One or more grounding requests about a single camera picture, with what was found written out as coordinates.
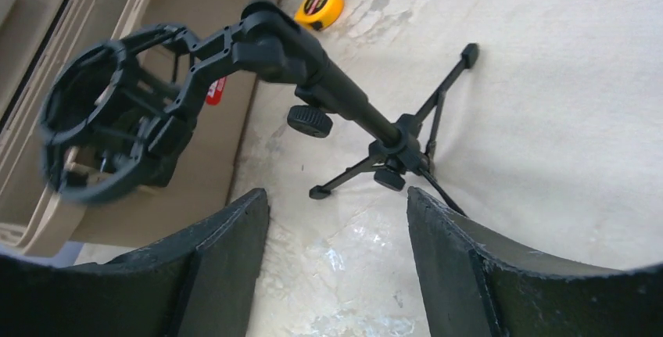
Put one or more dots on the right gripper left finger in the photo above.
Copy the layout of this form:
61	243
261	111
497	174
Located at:
198	281

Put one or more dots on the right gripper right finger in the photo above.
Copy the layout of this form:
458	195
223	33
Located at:
477	282

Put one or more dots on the black tripod mic stand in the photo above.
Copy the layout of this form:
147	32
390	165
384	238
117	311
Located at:
311	81

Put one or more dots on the yellow tape measure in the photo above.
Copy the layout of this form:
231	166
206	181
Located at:
318	14

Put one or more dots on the tan hard equipment case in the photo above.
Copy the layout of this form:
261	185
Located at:
43	36

